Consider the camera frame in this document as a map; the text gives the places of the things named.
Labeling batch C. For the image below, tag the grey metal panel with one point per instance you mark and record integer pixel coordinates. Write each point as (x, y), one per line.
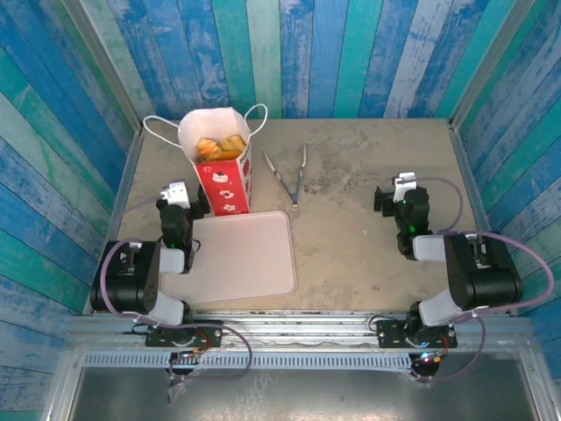
(307, 394)

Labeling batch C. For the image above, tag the pale pink plastic tray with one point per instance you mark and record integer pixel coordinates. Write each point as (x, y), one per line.
(245, 259)

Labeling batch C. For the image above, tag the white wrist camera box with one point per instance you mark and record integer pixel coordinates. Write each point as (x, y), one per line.
(175, 193)
(403, 186)

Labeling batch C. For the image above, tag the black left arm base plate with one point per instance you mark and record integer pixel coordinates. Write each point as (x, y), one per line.
(210, 333)

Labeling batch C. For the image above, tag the metal tongs with cream tips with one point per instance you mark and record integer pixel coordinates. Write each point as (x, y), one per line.
(289, 188)

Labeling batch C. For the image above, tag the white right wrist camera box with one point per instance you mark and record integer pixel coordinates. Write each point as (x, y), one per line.
(403, 186)

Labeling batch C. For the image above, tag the aluminium mounting rail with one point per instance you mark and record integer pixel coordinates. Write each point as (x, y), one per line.
(298, 326)

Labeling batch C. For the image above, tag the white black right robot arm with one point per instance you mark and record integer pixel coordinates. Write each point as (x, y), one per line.
(482, 280)

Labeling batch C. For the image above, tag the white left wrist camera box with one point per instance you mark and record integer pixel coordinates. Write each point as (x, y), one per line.
(175, 193)

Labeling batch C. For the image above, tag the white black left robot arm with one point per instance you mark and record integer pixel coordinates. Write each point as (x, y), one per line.
(127, 285)

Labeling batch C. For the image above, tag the white red printed paper bag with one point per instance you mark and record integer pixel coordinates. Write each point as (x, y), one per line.
(223, 184)

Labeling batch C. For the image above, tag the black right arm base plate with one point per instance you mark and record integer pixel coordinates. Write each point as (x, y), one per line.
(390, 333)

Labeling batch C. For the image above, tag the small circuit board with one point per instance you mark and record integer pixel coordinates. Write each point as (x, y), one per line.
(188, 353)
(427, 357)

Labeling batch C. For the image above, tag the aluminium corner post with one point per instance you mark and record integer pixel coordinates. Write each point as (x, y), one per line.
(104, 66)
(487, 66)

